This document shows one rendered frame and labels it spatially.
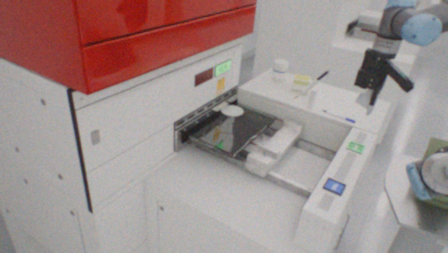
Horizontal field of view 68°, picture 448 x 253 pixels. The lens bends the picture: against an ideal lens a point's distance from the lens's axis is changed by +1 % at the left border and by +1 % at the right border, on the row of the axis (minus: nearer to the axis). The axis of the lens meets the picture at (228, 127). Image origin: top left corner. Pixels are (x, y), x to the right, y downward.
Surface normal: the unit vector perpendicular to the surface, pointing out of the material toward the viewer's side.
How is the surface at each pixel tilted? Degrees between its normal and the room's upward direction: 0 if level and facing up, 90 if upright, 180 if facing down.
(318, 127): 90
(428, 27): 90
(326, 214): 0
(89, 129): 90
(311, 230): 90
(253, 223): 0
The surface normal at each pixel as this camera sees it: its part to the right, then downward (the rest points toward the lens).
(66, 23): -0.53, 0.40
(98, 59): 0.84, 0.33
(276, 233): 0.08, -0.85
